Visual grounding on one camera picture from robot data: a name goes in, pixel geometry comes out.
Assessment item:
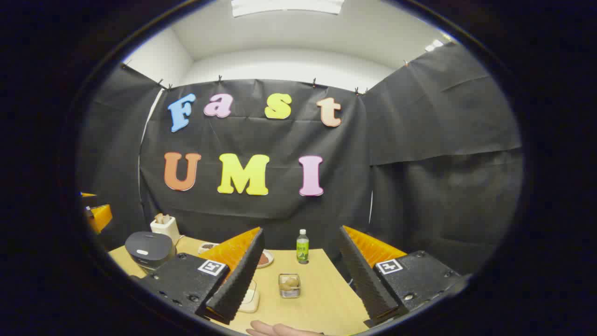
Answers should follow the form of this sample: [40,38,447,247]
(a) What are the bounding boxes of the green tea bottle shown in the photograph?
[296,229,310,264]

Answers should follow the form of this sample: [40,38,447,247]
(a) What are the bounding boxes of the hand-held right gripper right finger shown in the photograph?
[338,225,469,327]

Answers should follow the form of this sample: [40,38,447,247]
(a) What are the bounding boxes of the clear wire chopstick holder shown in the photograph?
[278,273,301,299]

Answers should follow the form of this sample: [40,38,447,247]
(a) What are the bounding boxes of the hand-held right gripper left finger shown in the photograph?
[135,227,265,325]

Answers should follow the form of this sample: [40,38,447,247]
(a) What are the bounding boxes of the black silver rice cooker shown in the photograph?
[125,231,177,273]

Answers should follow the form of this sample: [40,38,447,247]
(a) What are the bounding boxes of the long ceiling light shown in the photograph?
[231,0,346,18]

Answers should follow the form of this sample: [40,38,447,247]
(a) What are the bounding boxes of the clear box of rice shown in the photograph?
[236,280,260,313]

